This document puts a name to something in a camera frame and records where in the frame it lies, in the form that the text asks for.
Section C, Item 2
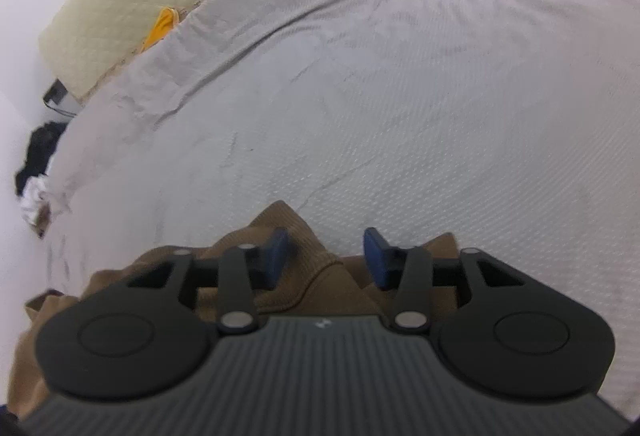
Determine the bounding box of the brown hoodie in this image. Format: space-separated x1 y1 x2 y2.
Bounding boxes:
6 199 464 419

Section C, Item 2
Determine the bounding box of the black clothes pile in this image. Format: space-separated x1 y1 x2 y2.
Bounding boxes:
14 122 67 196

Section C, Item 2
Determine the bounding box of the grey bed sheet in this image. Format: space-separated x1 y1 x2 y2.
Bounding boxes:
44 0 639 416

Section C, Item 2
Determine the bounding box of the cardboard box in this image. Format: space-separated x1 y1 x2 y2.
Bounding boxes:
32 204 51 239

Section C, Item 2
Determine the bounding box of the white cloth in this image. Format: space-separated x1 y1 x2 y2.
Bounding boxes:
18 175 48 227

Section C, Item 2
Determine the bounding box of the black power adapter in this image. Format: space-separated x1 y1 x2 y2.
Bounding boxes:
42 79 79 117

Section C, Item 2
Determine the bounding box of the yellow cloth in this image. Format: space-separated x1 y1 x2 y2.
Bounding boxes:
139 6 180 53

